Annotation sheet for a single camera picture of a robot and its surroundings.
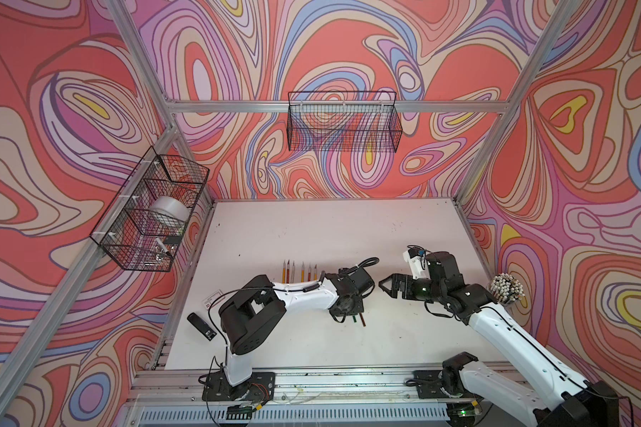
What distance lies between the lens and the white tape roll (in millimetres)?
719

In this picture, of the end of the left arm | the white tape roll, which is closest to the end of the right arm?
the end of the left arm

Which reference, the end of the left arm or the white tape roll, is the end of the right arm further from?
the white tape roll
